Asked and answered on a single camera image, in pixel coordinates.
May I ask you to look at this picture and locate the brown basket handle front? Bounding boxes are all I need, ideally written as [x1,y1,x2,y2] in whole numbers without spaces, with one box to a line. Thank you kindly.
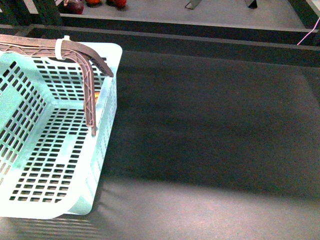
[0,42,97,137]

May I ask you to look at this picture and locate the grey metal bracket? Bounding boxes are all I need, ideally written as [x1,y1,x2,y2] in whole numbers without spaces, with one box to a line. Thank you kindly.
[184,0,202,10]
[244,0,258,9]

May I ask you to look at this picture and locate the dark red apple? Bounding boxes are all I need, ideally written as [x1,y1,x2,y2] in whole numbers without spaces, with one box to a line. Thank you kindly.
[63,0,84,15]

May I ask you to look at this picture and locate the white zip tie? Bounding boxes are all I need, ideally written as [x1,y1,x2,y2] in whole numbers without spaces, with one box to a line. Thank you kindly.
[54,35,70,61]

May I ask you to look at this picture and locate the red apple on shelf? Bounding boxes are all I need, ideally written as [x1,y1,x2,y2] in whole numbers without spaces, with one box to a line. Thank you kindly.
[112,0,127,9]

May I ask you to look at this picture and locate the grey metal bracket right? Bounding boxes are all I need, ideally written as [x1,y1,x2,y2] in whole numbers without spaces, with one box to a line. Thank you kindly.
[244,0,258,9]

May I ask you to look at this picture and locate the brown basket handle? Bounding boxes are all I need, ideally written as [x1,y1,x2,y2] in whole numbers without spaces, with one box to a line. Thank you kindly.
[0,34,114,77]
[0,42,97,137]

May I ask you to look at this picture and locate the light blue plastic basket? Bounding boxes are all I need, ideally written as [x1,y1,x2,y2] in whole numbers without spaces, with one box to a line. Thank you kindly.
[0,52,117,219]

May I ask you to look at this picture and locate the orange red fruit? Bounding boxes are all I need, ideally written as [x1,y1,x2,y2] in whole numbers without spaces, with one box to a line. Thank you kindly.
[85,0,101,7]

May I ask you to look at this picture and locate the grey metal bracket left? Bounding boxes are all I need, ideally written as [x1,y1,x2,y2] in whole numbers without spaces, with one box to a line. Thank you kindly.
[184,0,202,10]

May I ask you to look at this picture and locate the pink cable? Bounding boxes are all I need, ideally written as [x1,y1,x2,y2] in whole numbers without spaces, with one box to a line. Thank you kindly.
[296,17,320,46]

